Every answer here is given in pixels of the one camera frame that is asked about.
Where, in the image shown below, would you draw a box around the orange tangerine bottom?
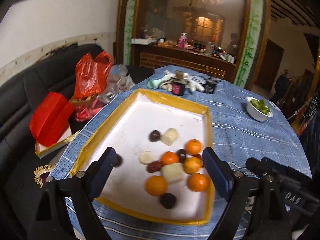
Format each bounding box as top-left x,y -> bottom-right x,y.
187,173 -> 209,192

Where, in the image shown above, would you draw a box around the red jujube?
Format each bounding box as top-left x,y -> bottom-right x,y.
146,160 -> 163,173
194,154 -> 204,167

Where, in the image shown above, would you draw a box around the dull orange tangerine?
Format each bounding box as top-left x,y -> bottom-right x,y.
183,157 -> 203,174

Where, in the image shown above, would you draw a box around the dark plum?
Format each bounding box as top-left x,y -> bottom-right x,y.
114,154 -> 123,167
159,193 -> 176,209
176,149 -> 187,163
149,130 -> 161,142

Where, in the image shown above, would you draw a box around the large white yam chunk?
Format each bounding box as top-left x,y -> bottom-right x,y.
161,163 -> 185,184

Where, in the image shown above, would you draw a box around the tasselled cushion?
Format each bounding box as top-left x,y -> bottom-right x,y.
34,164 -> 56,188

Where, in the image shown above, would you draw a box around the black sofa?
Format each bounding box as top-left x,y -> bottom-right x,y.
1,44 -> 103,239

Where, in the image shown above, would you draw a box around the red gift box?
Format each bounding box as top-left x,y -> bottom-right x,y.
29,92 -> 74,159

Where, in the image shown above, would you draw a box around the yellow rimmed white tray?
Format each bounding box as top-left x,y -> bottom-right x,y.
71,89 -> 214,226

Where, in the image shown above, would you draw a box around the white bowl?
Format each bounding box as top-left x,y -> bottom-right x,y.
246,96 -> 273,122

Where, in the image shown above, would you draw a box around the green lettuce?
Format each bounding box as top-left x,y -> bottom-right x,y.
250,99 -> 271,115

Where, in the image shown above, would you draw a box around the clear plastic bags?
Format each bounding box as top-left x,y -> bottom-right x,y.
98,64 -> 135,105

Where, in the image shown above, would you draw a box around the red plastic bag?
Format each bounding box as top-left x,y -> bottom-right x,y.
73,51 -> 113,99

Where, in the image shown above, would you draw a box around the dark figurine statue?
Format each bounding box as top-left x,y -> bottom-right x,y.
270,69 -> 290,104

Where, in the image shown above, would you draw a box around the black box on table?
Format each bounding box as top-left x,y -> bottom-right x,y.
204,78 -> 219,94

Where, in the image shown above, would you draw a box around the dark jar with cork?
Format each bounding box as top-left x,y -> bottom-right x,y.
171,71 -> 186,96

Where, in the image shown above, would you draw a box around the wooden sideboard counter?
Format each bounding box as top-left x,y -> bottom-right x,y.
131,44 -> 237,82

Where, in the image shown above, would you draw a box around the pink bottle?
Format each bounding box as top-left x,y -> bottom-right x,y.
177,32 -> 187,49

